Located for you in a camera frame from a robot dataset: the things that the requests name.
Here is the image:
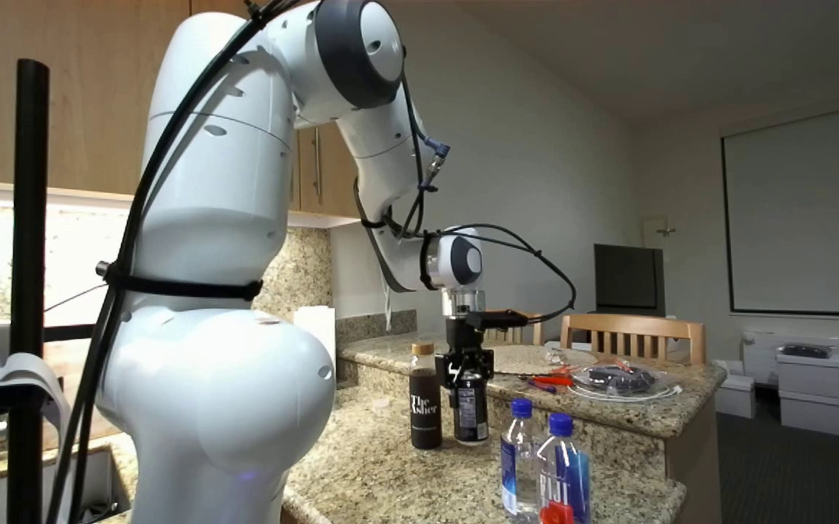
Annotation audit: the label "wooden chair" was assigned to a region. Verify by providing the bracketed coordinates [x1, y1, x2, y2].
[558, 316, 704, 368]
[483, 324, 545, 346]

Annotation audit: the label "dark bottle with wooden cap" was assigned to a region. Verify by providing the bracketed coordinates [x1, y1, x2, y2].
[408, 345, 442, 448]

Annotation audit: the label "clear bottle with blue label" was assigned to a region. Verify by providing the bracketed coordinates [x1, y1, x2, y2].
[502, 397, 539, 524]

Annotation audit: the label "white projector screen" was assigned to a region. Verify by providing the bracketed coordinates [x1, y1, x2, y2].
[720, 110, 839, 316]

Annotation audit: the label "clear bottle with red label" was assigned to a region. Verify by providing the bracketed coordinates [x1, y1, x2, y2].
[537, 413, 592, 524]

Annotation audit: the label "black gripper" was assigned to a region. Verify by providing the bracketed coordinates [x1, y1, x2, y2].
[442, 308, 528, 385]

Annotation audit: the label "round woven placemat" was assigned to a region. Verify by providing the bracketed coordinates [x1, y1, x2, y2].
[494, 346, 570, 375]

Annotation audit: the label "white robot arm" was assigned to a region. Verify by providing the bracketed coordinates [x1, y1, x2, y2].
[44, 0, 487, 524]

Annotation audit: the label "black soda can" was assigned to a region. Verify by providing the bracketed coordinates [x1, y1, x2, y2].
[454, 375, 489, 447]

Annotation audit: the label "black monitor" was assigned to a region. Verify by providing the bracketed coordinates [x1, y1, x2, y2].
[593, 244, 665, 318]

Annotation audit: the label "white storage boxes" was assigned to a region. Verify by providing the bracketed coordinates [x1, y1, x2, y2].
[717, 333, 839, 436]

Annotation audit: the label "black vertical pole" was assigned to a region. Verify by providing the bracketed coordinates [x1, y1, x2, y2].
[5, 59, 49, 524]

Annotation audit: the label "red handled tool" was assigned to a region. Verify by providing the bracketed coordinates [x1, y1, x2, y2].
[523, 374, 576, 394]

